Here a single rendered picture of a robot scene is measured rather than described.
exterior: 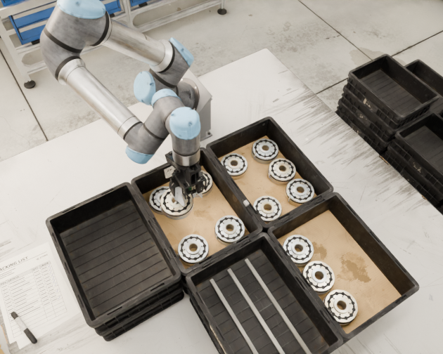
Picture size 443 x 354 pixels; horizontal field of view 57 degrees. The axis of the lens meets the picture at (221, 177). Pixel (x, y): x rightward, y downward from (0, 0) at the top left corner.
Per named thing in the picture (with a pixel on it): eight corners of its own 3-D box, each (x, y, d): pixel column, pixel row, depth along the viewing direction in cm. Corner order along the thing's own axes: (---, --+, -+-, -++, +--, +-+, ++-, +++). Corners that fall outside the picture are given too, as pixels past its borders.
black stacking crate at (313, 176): (204, 164, 160) (204, 146, 150) (266, 134, 168) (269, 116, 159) (261, 244, 141) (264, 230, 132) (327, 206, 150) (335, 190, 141)
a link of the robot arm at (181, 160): (167, 142, 110) (193, 133, 113) (168, 154, 114) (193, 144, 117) (180, 160, 106) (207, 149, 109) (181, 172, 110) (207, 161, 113)
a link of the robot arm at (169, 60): (165, 73, 161) (36, 22, 117) (186, 42, 156) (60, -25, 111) (181, 91, 156) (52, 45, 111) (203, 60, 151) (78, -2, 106)
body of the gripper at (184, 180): (184, 201, 118) (183, 174, 109) (171, 182, 122) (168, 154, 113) (207, 191, 121) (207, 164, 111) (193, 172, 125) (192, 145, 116)
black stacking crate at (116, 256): (55, 234, 142) (44, 220, 132) (133, 197, 151) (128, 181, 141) (98, 337, 124) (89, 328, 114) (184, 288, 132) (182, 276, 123)
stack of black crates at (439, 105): (373, 101, 272) (385, 75, 253) (404, 84, 281) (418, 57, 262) (418, 140, 254) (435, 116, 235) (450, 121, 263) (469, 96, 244)
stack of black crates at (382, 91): (328, 125, 259) (347, 71, 222) (361, 107, 269) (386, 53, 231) (372, 168, 241) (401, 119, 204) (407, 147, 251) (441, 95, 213)
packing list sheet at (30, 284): (-16, 270, 145) (-17, 270, 145) (46, 238, 153) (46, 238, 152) (13, 352, 131) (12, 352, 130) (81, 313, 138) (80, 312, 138)
